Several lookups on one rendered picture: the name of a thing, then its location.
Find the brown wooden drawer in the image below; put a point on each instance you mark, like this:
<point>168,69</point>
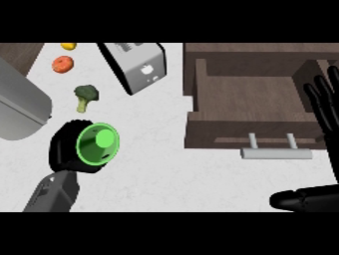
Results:
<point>250,106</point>

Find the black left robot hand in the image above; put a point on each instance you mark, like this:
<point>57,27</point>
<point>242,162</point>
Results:
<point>63,151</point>

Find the green broccoli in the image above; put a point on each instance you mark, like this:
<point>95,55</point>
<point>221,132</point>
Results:
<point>85,95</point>

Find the orange fruit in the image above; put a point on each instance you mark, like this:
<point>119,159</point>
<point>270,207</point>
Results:
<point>63,64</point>

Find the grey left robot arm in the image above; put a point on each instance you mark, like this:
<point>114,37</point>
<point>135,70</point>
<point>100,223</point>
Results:
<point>55,192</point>

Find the brown wooden cabinet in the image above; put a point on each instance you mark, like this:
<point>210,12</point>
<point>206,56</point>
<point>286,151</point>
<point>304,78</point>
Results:
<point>276,56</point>

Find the yellow fruit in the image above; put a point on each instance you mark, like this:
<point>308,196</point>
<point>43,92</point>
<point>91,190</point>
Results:
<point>69,46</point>

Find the green cup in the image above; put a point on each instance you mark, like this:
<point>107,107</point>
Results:
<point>98,143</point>

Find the large grey appliance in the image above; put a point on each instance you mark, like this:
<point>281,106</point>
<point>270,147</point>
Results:
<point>8,99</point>

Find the silver toaster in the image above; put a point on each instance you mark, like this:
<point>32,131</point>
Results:
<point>138,66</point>

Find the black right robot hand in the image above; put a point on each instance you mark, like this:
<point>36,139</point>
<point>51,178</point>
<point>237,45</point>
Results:
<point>338,146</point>

